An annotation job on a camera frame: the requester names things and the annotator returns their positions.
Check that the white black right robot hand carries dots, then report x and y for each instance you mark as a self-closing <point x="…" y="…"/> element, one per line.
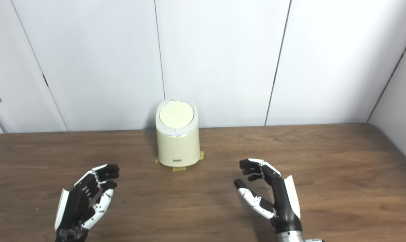
<point x="283" y="201"/>

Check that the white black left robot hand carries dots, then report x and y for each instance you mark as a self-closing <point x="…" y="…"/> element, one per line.
<point x="73" y="208"/>

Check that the cream-colored round bin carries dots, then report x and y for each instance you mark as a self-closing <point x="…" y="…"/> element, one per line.
<point x="178" y="148"/>

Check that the black wall panel hinge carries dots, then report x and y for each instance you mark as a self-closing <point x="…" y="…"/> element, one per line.
<point x="45" y="80"/>

